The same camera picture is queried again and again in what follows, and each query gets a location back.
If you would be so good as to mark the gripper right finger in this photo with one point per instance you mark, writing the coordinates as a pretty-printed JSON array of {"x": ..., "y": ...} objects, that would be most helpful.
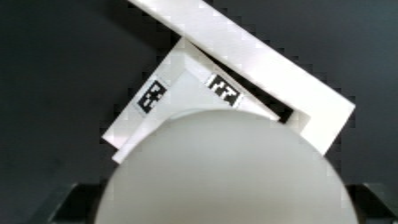
[{"x": 375, "y": 203}]

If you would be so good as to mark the white lamp bulb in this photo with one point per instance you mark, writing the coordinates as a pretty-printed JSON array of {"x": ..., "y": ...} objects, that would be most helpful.
[{"x": 224, "y": 170}]

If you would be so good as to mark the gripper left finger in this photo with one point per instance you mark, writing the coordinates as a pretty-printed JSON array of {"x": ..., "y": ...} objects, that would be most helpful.
[{"x": 71, "y": 204}]

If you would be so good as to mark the white U-shaped fence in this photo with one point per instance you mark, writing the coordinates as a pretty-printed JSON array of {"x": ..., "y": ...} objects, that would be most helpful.
[{"x": 222, "y": 39}]

